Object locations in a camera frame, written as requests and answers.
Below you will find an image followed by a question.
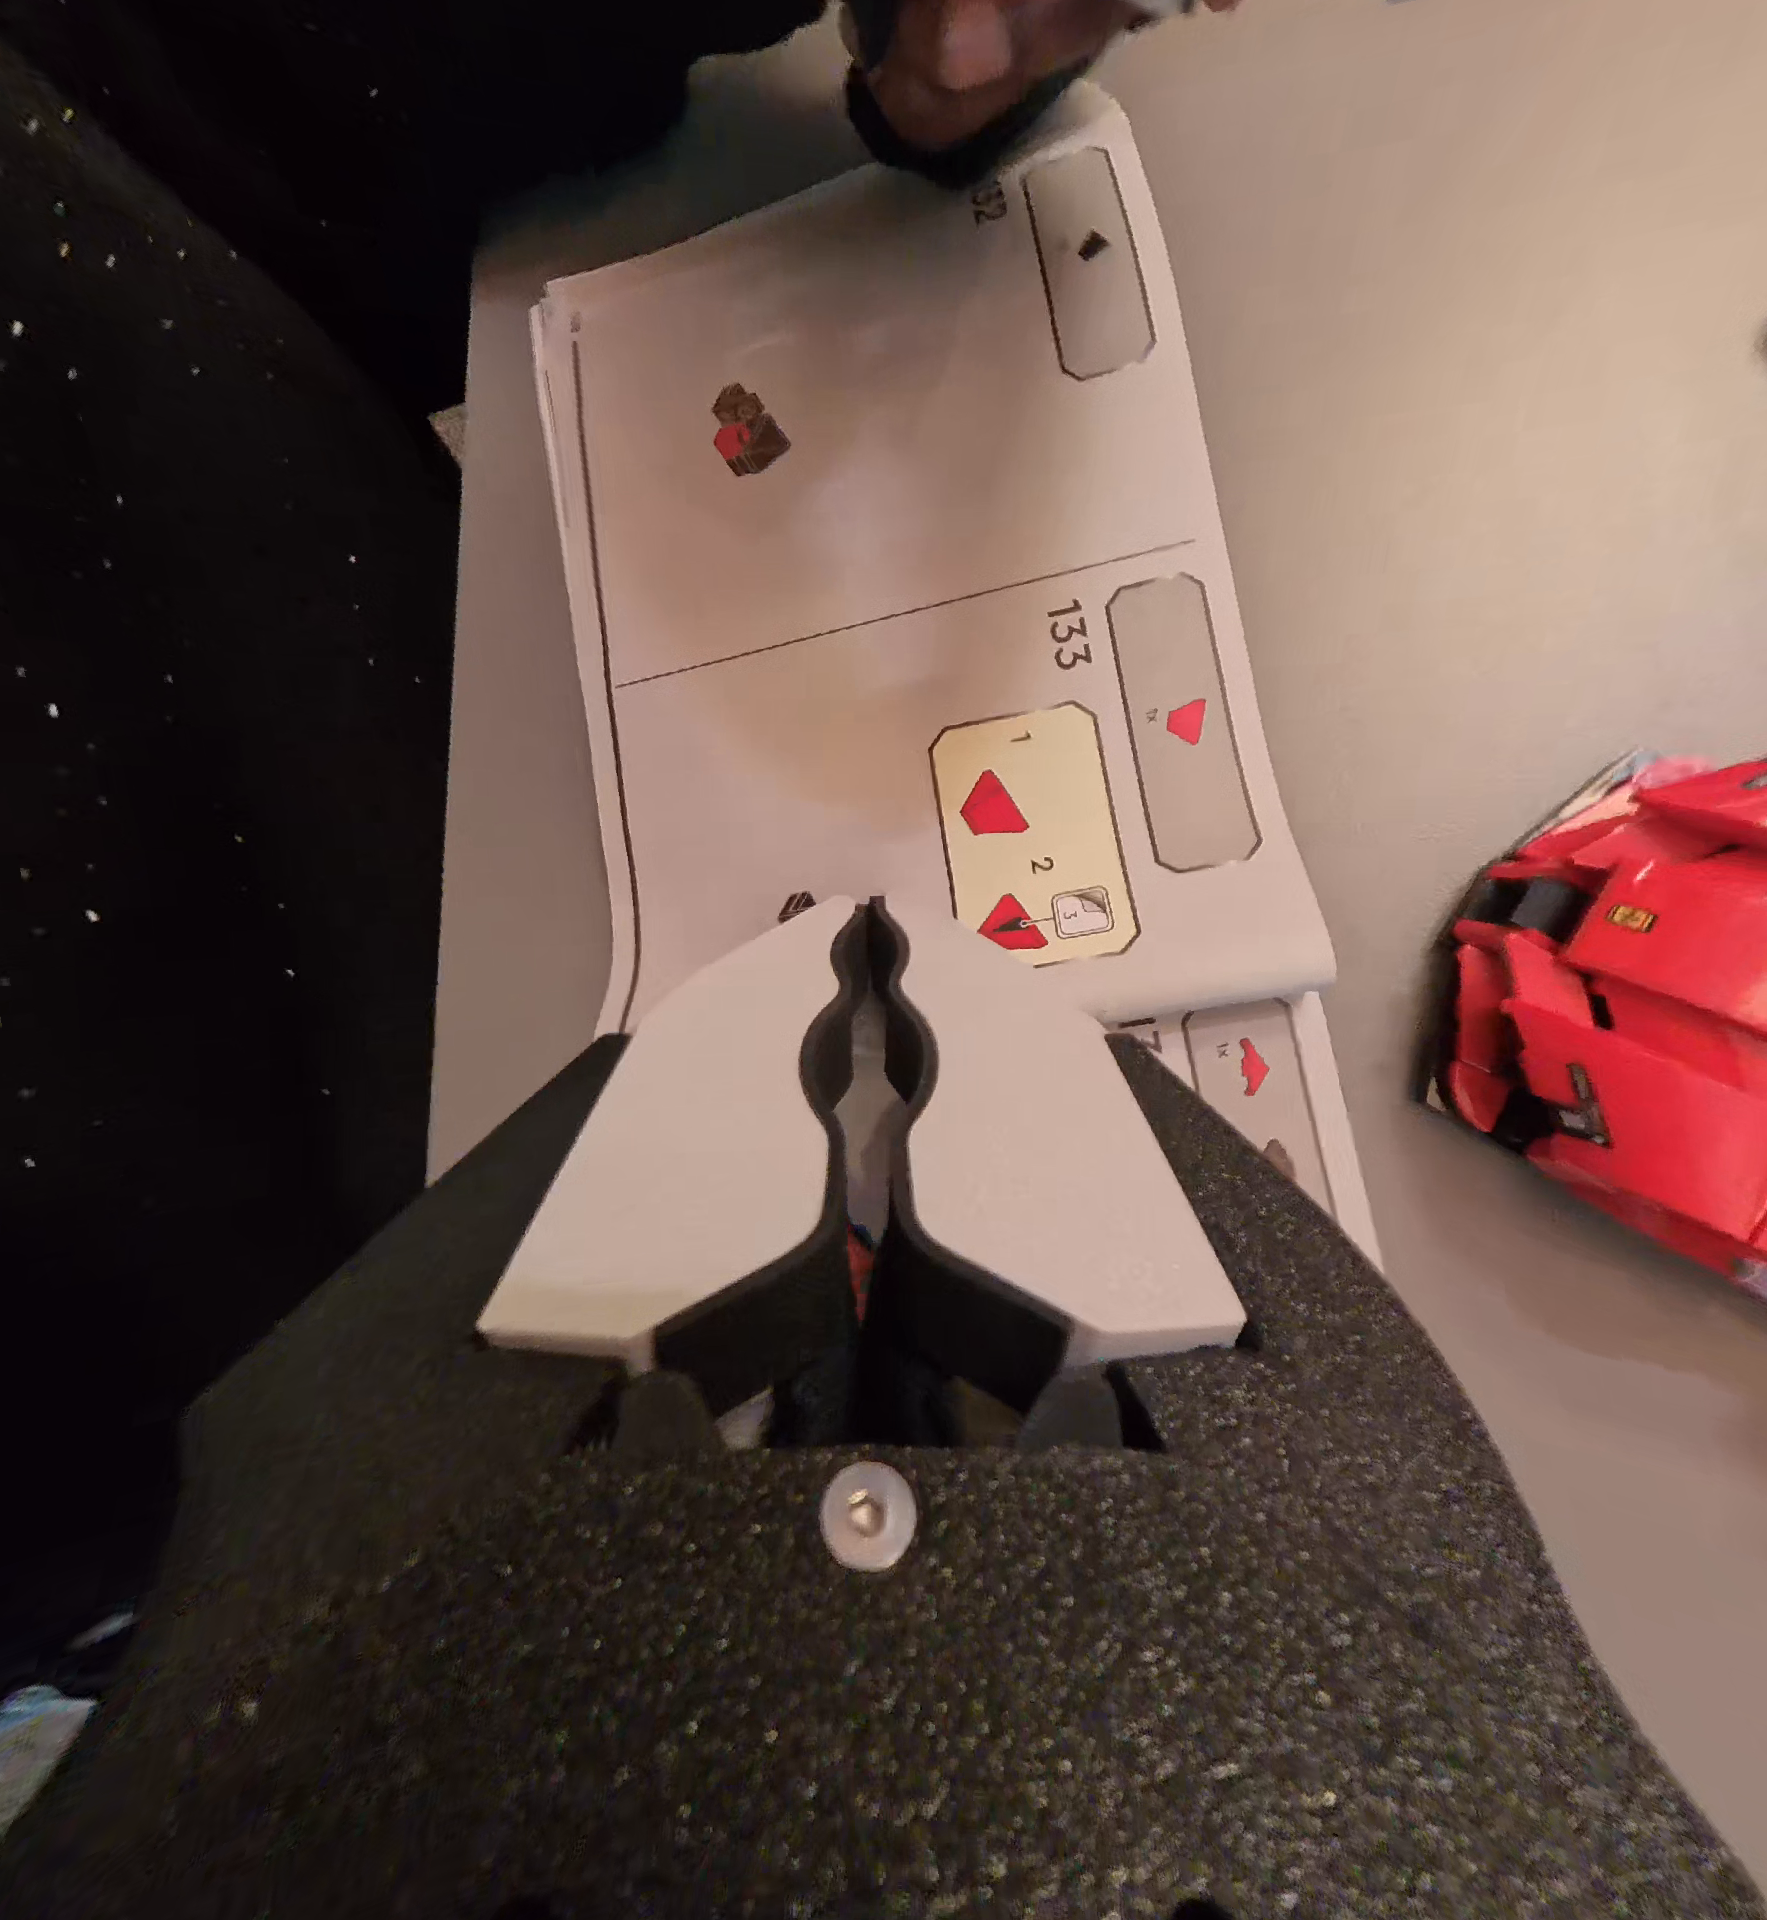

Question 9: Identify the red lego car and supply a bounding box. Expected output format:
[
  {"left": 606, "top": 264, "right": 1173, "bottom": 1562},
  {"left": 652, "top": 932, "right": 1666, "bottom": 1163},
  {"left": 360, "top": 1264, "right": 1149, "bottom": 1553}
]
[{"left": 1414, "top": 745, "right": 1767, "bottom": 1343}]

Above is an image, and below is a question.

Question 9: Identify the person's left hand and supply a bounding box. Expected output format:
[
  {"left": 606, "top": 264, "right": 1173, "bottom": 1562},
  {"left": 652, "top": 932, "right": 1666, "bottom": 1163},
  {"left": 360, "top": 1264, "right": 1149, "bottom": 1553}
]
[{"left": 865, "top": 0, "right": 1092, "bottom": 149}]

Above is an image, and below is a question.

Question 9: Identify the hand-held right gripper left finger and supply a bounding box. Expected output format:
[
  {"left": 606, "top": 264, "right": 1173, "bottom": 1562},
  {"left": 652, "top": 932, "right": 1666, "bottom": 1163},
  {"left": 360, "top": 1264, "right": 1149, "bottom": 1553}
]
[{"left": 475, "top": 895, "right": 873, "bottom": 1379}]

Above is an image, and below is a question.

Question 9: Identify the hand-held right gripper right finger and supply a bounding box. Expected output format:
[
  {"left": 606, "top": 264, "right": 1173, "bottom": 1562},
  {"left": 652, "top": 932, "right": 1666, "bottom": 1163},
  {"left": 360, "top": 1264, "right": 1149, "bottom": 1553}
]
[{"left": 865, "top": 895, "right": 1254, "bottom": 1379}]

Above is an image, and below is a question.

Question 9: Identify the lego instruction booklet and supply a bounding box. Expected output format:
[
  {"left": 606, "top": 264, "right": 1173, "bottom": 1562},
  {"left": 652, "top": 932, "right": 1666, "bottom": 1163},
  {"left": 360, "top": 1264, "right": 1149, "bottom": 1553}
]
[{"left": 528, "top": 82, "right": 1387, "bottom": 1277}]

